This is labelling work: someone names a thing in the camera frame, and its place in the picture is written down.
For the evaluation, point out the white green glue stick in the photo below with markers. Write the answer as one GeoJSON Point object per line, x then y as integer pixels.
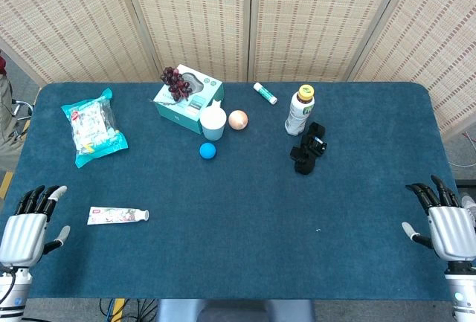
{"type": "Point", "coordinates": [265, 93]}

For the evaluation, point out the blue felt table cover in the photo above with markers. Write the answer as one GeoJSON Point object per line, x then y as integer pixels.
{"type": "Point", "coordinates": [241, 225]}

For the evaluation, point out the teal snack bag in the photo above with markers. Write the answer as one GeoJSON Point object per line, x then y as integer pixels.
{"type": "Point", "coordinates": [93, 128]}

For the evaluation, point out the metal chair frame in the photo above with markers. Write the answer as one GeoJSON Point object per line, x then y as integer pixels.
{"type": "Point", "coordinates": [23, 108]}

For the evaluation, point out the peach coloured onion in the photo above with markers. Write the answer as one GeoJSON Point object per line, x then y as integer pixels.
{"type": "Point", "coordinates": [238, 119]}

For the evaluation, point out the teal white product box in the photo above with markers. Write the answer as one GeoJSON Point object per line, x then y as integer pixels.
{"type": "Point", "coordinates": [178, 112]}

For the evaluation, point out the floral white tube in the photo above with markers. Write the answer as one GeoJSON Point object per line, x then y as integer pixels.
{"type": "Point", "coordinates": [111, 215]}

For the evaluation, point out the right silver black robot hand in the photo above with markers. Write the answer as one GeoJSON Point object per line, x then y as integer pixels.
{"type": "Point", "coordinates": [450, 232]}

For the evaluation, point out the dark red grape bunch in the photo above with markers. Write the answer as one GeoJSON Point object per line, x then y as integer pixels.
{"type": "Point", "coordinates": [175, 82]}

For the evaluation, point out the grey robot torso base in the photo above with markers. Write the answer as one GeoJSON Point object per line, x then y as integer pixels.
{"type": "Point", "coordinates": [234, 311]}

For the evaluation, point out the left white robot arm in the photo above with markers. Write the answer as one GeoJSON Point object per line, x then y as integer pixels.
{"type": "Point", "coordinates": [11, 296]}

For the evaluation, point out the beige cloth bag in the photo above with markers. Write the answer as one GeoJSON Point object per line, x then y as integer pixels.
{"type": "Point", "coordinates": [9, 128]}

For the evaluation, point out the white plastic bottle cap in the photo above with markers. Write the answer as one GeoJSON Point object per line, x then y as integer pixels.
{"type": "Point", "coordinates": [144, 215]}

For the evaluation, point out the woven bamboo screen panel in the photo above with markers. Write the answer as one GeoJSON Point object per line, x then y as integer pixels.
{"type": "Point", "coordinates": [193, 17]}
{"type": "Point", "coordinates": [439, 39]}
{"type": "Point", "coordinates": [67, 21]}
{"type": "Point", "coordinates": [320, 21]}

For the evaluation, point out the blue ball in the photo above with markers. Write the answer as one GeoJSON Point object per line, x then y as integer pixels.
{"type": "Point", "coordinates": [208, 151]}

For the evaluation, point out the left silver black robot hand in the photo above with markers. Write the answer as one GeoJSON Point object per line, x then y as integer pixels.
{"type": "Point", "coordinates": [22, 236]}

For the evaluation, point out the white bottle yellow cap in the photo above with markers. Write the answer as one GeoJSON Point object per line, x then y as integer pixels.
{"type": "Point", "coordinates": [298, 114]}

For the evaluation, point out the pale blue cup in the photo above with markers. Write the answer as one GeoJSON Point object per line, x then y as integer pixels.
{"type": "Point", "coordinates": [213, 123]}

